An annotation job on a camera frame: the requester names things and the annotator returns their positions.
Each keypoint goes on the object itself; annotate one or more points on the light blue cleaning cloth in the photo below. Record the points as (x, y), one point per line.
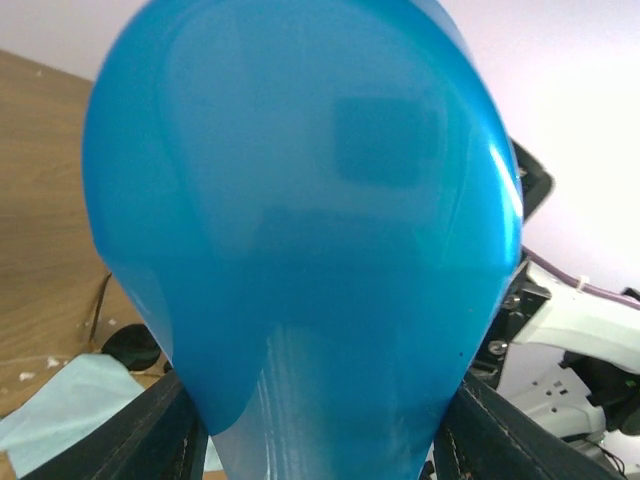
(76, 401)

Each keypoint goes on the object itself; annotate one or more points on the black round sunglasses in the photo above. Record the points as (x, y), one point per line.
(116, 329)

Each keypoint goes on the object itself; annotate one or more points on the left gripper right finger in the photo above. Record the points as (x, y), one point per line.
(483, 436)

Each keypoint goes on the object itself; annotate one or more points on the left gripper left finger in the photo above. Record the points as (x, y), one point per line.
(159, 435)

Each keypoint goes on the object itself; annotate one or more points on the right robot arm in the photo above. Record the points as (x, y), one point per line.
(593, 389)

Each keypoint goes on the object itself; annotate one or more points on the blue translucent glasses case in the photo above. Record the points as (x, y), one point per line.
(316, 210)

